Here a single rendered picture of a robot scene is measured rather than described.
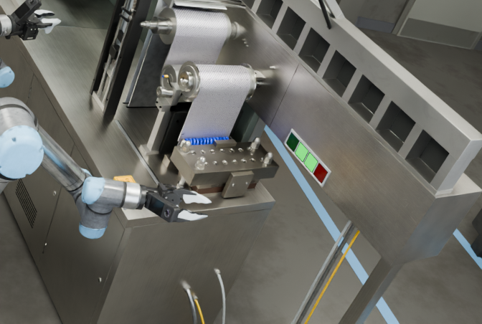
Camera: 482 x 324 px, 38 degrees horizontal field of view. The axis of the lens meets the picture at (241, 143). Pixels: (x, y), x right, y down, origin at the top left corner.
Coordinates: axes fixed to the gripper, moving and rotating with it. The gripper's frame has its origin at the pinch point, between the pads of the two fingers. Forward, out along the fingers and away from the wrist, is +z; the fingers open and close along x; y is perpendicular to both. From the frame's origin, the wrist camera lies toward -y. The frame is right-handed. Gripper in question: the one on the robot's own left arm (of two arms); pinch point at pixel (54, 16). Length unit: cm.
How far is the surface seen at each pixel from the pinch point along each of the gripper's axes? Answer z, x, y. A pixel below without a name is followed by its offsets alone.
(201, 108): 25, 60, -2
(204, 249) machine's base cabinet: 24, 93, 43
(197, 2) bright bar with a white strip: 37, 29, -26
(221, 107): 34, 63, -2
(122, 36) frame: 19.9, 16.5, -1.4
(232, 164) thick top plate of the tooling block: 30, 80, 10
